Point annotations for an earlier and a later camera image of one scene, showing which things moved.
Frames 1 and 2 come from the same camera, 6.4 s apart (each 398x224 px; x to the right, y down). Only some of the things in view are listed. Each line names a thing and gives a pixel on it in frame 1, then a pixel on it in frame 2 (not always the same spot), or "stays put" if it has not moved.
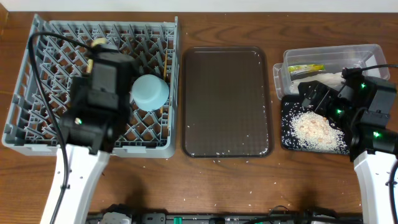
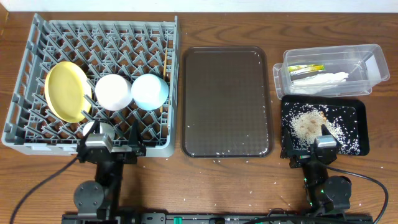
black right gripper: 328,94 -> 301,157
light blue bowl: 150,92 stays put
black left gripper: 101,50 -> 113,155
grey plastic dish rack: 41,93 stays put
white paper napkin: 334,79 stays put
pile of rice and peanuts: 315,131 stays put
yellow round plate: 94,42 -> 68,91
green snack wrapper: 298,69 stays put
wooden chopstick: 165,68 stays put
